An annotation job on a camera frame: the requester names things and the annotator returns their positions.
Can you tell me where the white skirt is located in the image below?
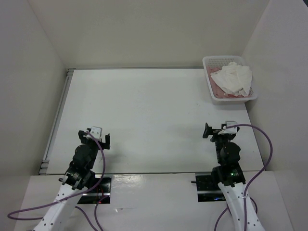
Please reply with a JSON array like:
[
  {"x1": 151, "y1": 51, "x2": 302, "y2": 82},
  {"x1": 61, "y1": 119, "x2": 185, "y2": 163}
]
[{"x1": 211, "y1": 62, "x2": 252, "y2": 96}]

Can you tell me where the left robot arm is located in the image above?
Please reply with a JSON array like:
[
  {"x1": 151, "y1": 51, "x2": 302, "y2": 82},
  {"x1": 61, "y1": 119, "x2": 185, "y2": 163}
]
[{"x1": 33, "y1": 127, "x2": 110, "y2": 231}]

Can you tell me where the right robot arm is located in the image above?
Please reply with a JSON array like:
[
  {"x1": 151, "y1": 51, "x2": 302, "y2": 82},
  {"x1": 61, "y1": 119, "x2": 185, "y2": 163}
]
[{"x1": 203, "y1": 121, "x2": 264, "y2": 231}]

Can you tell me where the pink skirt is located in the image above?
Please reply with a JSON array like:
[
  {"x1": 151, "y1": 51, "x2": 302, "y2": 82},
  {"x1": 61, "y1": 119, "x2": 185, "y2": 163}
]
[{"x1": 207, "y1": 67, "x2": 249, "y2": 99}]

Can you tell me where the white plastic basket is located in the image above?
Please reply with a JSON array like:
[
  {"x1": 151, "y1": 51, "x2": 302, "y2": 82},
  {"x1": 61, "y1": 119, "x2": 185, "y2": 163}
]
[{"x1": 202, "y1": 55, "x2": 257, "y2": 105}]

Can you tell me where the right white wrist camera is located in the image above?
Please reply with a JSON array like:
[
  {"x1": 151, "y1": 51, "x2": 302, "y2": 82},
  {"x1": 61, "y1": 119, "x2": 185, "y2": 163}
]
[{"x1": 218, "y1": 121, "x2": 238, "y2": 135}]

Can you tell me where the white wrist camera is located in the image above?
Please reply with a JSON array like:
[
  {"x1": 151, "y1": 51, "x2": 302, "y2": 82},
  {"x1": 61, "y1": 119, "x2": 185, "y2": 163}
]
[
  {"x1": 218, "y1": 121, "x2": 238, "y2": 135},
  {"x1": 86, "y1": 127, "x2": 102, "y2": 141}
]

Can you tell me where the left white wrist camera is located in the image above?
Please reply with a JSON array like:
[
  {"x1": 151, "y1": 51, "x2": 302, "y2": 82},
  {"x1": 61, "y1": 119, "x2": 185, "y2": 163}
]
[{"x1": 86, "y1": 127, "x2": 102, "y2": 141}]

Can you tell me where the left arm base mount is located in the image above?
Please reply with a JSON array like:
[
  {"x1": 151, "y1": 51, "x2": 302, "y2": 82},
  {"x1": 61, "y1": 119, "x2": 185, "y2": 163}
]
[{"x1": 77, "y1": 176, "x2": 112, "y2": 205}]

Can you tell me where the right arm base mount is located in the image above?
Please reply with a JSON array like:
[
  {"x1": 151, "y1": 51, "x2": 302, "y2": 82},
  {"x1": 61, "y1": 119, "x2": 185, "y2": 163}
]
[{"x1": 191, "y1": 174, "x2": 226, "y2": 202}]

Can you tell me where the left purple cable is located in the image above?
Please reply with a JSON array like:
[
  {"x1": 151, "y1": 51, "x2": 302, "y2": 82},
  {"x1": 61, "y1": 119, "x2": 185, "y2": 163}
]
[{"x1": 7, "y1": 133, "x2": 111, "y2": 231}]

